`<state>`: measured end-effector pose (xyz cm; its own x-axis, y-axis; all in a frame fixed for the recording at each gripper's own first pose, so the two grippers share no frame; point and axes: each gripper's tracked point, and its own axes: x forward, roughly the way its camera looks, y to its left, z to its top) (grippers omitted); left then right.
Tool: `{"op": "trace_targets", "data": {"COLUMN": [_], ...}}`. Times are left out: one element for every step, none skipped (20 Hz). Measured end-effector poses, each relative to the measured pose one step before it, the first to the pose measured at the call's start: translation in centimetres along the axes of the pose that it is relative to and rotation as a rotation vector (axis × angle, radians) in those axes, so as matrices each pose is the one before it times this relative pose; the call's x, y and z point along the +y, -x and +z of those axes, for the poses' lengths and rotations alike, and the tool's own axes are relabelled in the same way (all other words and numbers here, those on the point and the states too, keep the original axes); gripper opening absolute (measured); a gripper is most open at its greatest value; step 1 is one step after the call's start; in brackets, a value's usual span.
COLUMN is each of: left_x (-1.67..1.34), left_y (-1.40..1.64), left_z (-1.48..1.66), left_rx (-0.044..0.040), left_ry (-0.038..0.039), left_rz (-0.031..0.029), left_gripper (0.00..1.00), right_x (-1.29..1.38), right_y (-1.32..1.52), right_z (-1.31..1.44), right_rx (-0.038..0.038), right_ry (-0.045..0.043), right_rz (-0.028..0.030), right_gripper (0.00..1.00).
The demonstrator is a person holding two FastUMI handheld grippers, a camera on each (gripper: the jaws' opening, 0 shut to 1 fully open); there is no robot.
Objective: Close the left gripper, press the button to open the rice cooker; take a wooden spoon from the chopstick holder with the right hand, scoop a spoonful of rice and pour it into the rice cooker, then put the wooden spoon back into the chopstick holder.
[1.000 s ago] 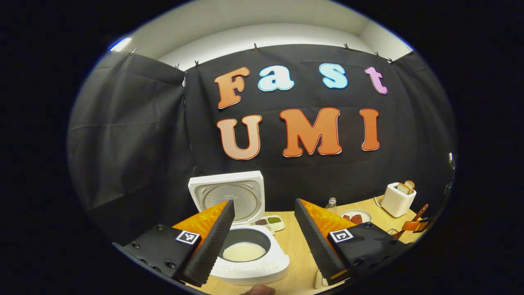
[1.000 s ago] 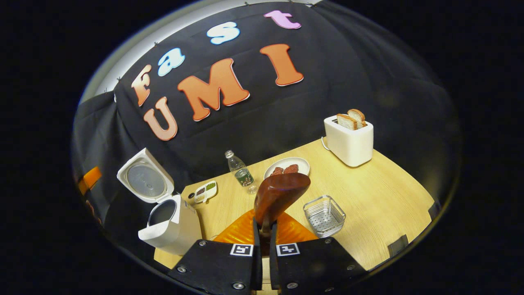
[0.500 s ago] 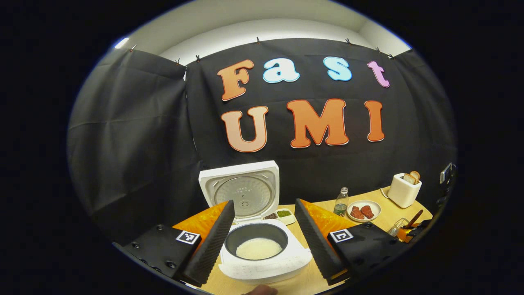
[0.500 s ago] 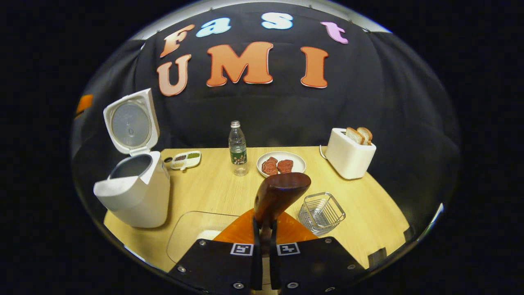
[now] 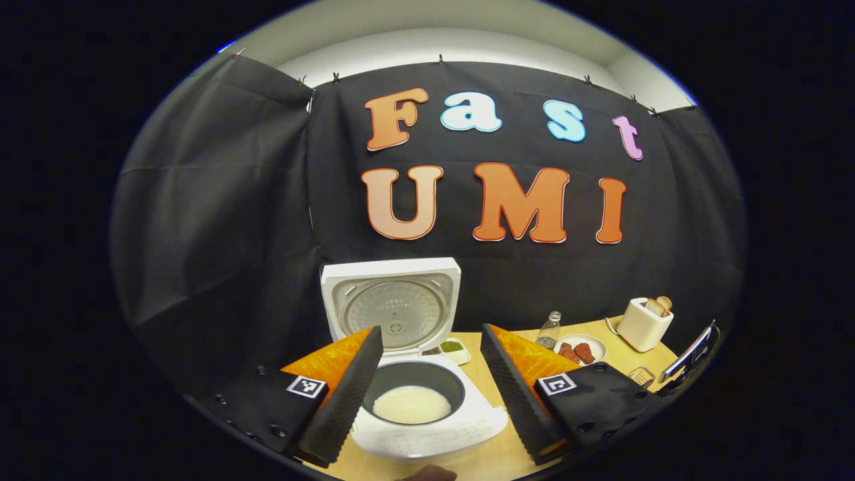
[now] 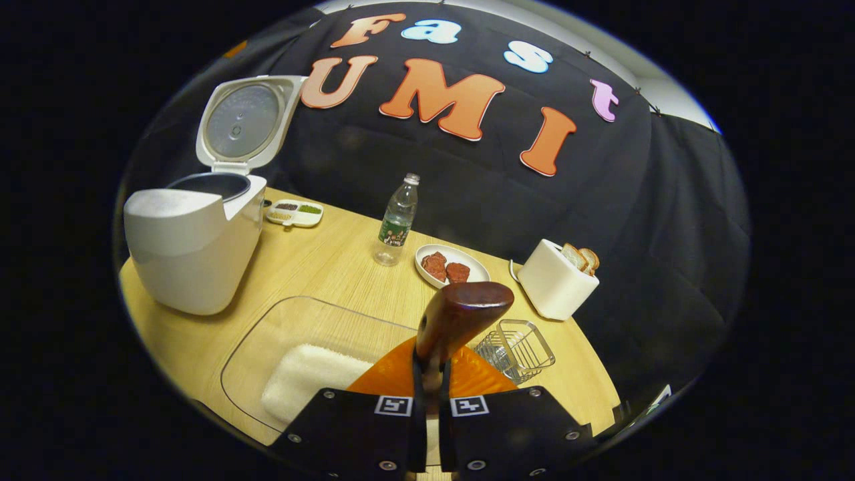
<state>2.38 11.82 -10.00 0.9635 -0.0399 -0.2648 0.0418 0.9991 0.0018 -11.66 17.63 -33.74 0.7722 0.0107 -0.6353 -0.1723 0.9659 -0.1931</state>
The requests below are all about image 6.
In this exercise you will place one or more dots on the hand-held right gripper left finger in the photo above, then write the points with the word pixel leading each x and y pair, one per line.
pixel 419 427

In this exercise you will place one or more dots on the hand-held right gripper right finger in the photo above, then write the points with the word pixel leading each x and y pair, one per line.
pixel 446 434

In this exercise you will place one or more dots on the brown wooden spoon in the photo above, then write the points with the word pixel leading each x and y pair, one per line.
pixel 461 314

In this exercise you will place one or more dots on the pile of white rice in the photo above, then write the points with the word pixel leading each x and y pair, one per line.
pixel 300 381

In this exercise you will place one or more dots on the white rice cooker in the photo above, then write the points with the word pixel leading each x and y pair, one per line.
pixel 194 254

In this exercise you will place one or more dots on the red meat piece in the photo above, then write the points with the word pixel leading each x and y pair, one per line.
pixel 434 266
pixel 457 272

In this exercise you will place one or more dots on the white oval plate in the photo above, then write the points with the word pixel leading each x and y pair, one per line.
pixel 477 270

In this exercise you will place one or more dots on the clear plastic tray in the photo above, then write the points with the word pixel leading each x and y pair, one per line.
pixel 267 334

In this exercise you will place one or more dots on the white toaster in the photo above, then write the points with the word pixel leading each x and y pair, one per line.
pixel 551 287

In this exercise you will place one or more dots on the clear water bottle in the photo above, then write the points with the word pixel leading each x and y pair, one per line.
pixel 397 227

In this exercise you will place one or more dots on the toast bread slice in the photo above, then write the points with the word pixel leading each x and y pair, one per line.
pixel 592 262
pixel 573 257

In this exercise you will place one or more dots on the white divided grain dish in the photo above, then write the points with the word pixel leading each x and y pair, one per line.
pixel 295 220

